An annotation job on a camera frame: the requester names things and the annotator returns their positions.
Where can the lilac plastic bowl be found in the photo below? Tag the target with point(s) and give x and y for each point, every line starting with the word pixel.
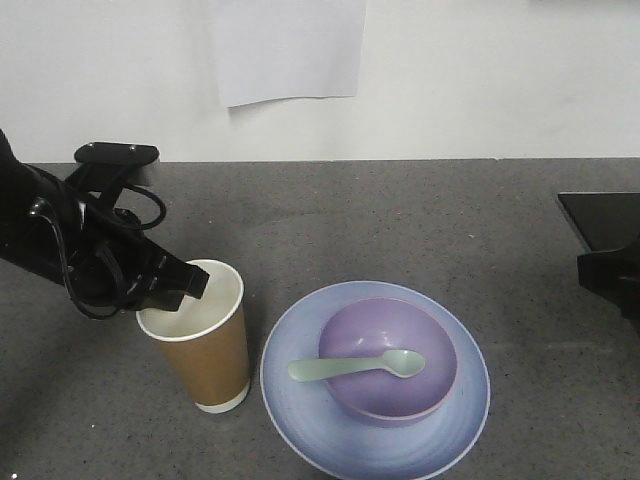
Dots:
pixel 367 328

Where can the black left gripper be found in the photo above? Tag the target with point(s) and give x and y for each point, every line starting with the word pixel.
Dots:
pixel 110 275

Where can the white paper sheet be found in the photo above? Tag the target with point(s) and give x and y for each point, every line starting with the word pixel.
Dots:
pixel 273 50

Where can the brown paper cup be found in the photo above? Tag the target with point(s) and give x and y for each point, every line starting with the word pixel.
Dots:
pixel 205 340

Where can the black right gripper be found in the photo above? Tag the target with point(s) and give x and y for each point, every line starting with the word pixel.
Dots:
pixel 613 275

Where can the black gas stove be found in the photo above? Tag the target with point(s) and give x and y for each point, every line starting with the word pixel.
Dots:
pixel 603 221

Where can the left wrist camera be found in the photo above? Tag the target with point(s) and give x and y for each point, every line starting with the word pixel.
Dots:
pixel 101 164

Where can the light blue plate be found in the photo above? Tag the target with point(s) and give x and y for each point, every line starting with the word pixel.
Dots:
pixel 374 425

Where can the mint green plastic spoon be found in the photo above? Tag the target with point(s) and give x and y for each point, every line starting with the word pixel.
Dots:
pixel 400 363

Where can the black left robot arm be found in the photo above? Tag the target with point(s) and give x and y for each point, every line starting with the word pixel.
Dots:
pixel 87 232

